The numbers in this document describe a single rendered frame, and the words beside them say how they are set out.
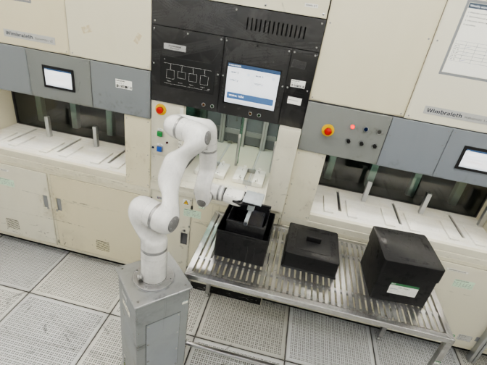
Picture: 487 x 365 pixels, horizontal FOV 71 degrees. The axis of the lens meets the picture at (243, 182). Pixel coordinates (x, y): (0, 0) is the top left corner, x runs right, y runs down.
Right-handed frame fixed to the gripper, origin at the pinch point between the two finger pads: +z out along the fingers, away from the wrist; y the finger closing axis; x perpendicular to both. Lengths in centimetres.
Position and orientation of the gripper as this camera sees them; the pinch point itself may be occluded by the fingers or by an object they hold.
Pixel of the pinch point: (252, 200)
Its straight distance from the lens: 180.7
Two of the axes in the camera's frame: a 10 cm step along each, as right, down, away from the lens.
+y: -2.2, 4.4, -8.7
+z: 9.7, 2.2, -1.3
